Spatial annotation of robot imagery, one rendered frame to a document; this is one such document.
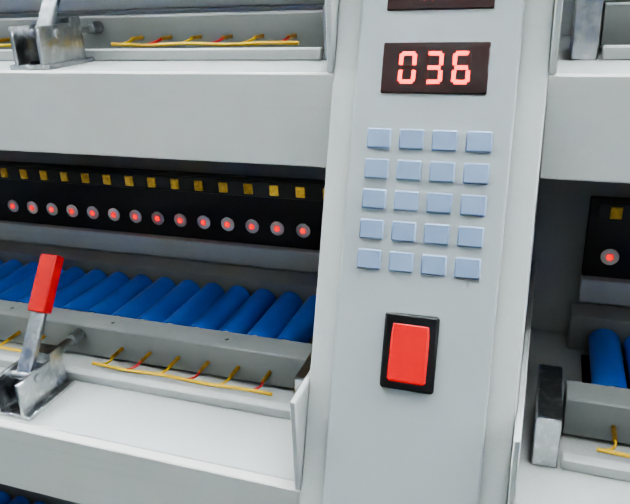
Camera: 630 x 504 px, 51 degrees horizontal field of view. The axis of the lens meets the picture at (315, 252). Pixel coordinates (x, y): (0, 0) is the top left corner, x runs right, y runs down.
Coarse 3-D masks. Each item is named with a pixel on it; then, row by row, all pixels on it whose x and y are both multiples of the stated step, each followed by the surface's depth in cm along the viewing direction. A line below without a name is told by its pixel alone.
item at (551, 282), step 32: (0, 160) 62; (32, 160) 61; (64, 160) 59; (96, 160) 58; (128, 160) 57; (160, 160) 56; (192, 160) 55; (544, 192) 47; (576, 192) 46; (608, 192) 45; (544, 224) 47; (576, 224) 46; (160, 256) 57; (544, 256) 47; (576, 256) 46; (544, 288) 47; (576, 288) 46; (544, 320) 47
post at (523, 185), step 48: (528, 0) 28; (336, 48) 30; (528, 48) 28; (336, 96) 30; (528, 96) 28; (336, 144) 30; (528, 144) 28; (336, 192) 31; (528, 192) 28; (336, 240) 31; (528, 240) 28; (336, 288) 31; (528, 288) 33
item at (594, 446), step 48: (624, 240) 41; (624, 288) 42; (528, 336) 34; (576, 336) 42; (624, 336) 41; (528, 384) 39; (576, 384) 35; (624, 384) 36; (528, 432) 35; (576, 432) 34; (624, 432) 33; (528, 480) 32; (576, 480) 31; (624, 480) 31
